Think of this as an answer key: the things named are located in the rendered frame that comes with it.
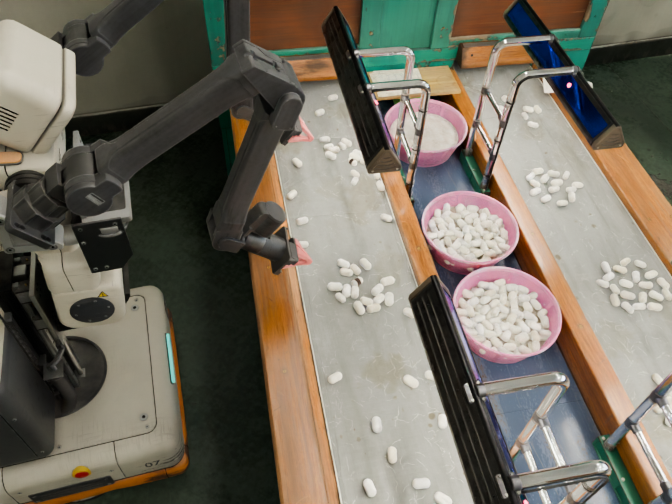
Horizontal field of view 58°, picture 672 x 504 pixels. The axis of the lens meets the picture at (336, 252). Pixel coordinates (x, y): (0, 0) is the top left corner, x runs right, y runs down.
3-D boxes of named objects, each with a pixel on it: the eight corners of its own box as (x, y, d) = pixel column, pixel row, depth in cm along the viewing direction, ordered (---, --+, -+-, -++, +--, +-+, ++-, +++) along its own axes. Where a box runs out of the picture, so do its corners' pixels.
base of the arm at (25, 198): (8, 182, 111) (3, 230, 104) (36, 156, 108) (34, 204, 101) (50, 204, 117) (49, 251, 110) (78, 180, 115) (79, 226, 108)
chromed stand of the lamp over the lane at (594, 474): (450, 573, 121) (507, 500, 87) (422, 473, 134) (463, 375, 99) (539, 554, 124) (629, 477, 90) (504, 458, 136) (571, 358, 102)
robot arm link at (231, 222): (263, 55, 105) (280, 96, 100) (293, 61, 108) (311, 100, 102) (201, 220, 134) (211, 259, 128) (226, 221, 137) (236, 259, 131)
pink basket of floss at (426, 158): (435, 186, 191) (440, 163, 184) (365, 150, 200) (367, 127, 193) (476, 142, 205) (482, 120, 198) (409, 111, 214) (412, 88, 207)
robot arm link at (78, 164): (38, 177, 108) (40, 199, 105) (76, 143, 105) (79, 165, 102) (83, 198, 115) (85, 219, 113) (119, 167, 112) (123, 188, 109)
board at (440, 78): (365, 102, 202) (365, 99, 201) (356, 75, 211) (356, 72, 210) (460, 93, 207) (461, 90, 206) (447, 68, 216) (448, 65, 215)
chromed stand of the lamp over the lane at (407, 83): (351, 217, 181) (361, 90, 147) (338, 171, 194) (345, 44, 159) (413, 209, 184) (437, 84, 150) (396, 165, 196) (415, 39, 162)
